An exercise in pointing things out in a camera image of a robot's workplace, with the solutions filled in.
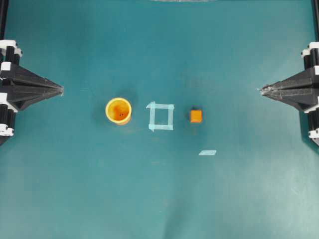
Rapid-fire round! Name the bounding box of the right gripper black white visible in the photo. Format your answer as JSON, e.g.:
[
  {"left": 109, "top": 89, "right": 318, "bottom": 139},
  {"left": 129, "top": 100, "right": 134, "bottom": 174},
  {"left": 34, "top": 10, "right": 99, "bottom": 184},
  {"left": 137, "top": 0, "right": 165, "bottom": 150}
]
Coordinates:
[{"left": 259, "top": 41, "right": 319, "bottom": 145}]

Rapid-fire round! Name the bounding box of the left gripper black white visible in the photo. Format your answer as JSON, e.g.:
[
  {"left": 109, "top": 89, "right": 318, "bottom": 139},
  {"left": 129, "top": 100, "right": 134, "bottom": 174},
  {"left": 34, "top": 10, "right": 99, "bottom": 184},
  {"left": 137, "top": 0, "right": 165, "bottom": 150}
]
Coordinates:
[{"left": 0, "top": 39, "right": 64, "bottom": 145}]

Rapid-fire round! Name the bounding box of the yellow orange plastic cup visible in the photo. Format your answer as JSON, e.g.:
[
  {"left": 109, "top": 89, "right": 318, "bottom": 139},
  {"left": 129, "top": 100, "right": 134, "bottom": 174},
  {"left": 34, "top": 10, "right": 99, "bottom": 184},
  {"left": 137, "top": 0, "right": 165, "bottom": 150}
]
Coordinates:
[{"left": 105, "top": 98, "right": 132, "bottom": 125}]

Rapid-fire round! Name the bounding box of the orange cube block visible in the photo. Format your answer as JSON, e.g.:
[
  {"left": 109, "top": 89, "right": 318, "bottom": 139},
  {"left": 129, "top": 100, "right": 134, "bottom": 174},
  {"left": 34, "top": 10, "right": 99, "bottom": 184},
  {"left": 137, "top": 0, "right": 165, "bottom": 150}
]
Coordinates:
[{"left": 189, "top": 107, "right": 203, "bottom": 123}]

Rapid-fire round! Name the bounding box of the pale tape strip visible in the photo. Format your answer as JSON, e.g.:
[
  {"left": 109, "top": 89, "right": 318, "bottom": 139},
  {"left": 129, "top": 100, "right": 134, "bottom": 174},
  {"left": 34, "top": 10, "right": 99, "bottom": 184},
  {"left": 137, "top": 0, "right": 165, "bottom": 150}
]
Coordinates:
[{"left": 199, "top": 150, "right": 217, "bottom": 156}]

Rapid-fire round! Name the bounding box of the pale tape square outline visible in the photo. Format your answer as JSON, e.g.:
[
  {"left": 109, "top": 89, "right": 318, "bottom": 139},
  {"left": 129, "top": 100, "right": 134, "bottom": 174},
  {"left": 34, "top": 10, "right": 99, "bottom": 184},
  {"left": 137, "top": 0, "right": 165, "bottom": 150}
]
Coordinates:
[{"left": 146, "top": 101, "right": 174, "bottom": 132}]

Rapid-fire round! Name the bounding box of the black frame post left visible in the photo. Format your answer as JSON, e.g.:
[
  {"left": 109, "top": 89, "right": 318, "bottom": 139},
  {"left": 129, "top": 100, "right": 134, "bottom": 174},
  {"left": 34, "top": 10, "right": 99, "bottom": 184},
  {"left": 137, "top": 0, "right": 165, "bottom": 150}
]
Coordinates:
[{"left": 0, "top": 0, "right": 9, "bottom": 60}]

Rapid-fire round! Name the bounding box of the black frame post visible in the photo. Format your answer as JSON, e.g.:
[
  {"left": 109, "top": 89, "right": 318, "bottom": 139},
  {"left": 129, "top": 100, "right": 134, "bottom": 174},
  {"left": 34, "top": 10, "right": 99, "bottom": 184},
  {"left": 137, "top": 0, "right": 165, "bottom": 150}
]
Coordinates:
[
  {"left": 311, "top": 0, "right": 319, "bottom": 41},
  {"left": 0, "top": 0, "right": 9, "bottom": 60}
]

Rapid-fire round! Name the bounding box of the black frame post right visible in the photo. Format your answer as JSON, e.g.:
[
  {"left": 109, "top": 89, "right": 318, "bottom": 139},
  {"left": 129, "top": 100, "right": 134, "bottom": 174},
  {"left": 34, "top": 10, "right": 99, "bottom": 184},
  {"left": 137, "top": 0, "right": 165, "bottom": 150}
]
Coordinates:
[{"left": 311, "top": 0, "right": 319, "bottom": 41}]

